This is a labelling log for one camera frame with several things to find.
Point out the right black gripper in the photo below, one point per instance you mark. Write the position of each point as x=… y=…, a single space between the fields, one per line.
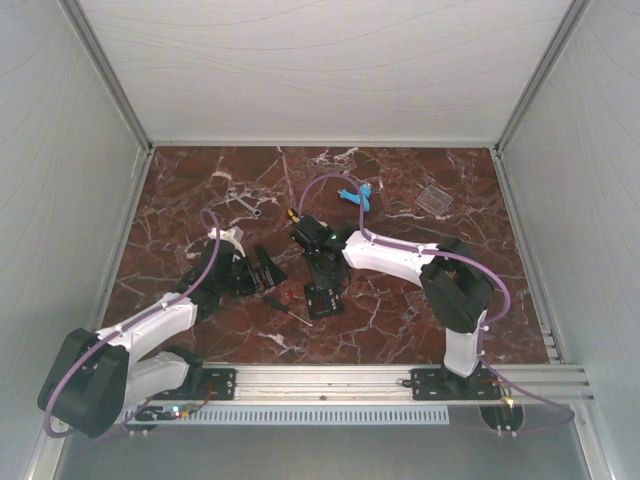
x=319 y=281

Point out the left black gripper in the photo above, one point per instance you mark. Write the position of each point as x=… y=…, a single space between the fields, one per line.
x=272 y=275

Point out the black fuse box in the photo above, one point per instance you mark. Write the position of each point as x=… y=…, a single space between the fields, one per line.
x=323 y=302

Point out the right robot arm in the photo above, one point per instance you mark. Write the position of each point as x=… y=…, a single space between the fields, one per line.
x=457 y=288

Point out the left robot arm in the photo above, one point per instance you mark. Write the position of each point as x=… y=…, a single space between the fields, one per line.
x=95 y=375

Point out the clear fuse box lid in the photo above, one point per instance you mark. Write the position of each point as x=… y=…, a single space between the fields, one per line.
x=434 y=200

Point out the yellow black screwdriver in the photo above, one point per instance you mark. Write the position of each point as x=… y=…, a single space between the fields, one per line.
x=293 y=215

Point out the silver wrench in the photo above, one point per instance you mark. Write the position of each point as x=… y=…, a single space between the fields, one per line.
x=232 y=194

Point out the blue plastic faucet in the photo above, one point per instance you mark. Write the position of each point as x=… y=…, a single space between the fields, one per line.
x=360 y=198

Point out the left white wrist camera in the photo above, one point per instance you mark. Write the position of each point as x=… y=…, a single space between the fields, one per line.
x=233 y=235

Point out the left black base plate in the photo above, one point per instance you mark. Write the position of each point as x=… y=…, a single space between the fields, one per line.
x=215 y=384

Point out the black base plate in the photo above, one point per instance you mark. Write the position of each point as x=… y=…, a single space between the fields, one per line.
x=215 y=384
x=430 y=384

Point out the aluminium front rail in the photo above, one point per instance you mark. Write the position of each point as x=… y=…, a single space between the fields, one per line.
x=271 y=384

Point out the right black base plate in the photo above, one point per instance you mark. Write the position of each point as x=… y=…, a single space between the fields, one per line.
x=430 y=384

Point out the slotted grey cable duct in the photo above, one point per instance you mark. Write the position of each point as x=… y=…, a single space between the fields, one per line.
x=301 y=415

